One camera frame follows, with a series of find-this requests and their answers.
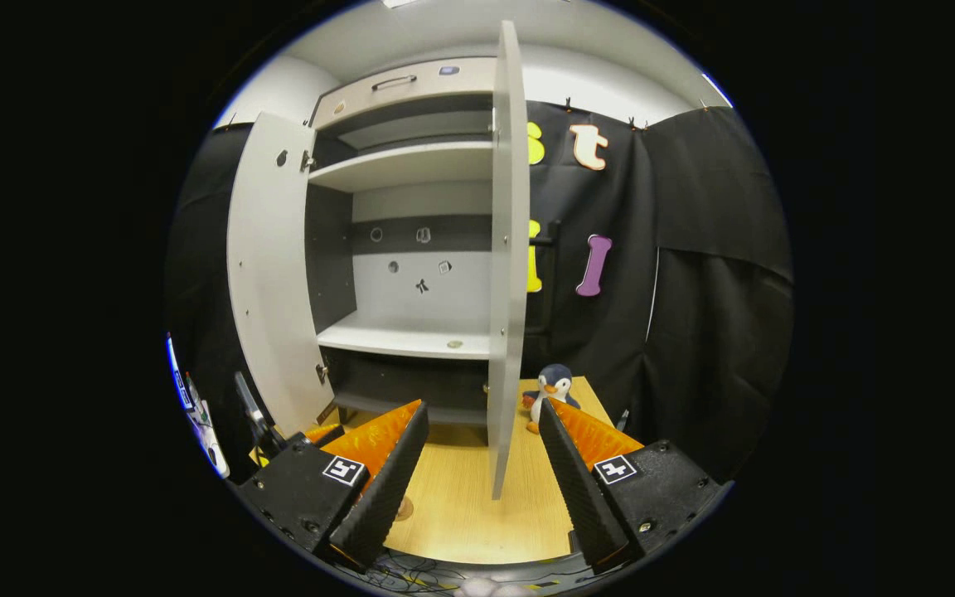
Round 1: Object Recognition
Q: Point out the grey thin cabinet shelf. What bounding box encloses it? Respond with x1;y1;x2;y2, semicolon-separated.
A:
308;141;495;194

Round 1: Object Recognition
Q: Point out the black backdrop cloth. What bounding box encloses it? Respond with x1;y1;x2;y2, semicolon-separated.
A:
164;99;795;486

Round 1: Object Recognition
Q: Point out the grey thick cabinet shelf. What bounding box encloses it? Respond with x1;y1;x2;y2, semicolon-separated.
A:
317;311;492;361

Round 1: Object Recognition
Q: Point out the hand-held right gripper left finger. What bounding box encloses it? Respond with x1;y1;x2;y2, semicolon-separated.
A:
235;400;430;573

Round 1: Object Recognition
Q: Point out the narrow ceiling light panel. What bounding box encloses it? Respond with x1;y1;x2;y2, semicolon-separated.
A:
700;72;733;109

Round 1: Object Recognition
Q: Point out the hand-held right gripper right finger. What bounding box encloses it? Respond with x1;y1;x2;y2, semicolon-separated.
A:
537;398;734;575

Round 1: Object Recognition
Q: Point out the grey cabinet drawer front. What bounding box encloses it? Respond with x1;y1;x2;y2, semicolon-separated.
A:
312;56;497;129

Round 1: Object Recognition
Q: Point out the grey cabinet door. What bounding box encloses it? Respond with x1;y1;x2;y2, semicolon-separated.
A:
226;112;337;436
486;21;531;501

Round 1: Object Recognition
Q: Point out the tangle of black cables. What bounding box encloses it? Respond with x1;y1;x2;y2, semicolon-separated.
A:
374;554;466;591

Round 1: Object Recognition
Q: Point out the penguin plush toy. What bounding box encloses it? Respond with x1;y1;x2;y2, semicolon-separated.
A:
523;363;582;434

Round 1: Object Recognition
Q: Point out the grey cabinet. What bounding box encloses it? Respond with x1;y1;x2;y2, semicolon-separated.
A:
303;56;499;428

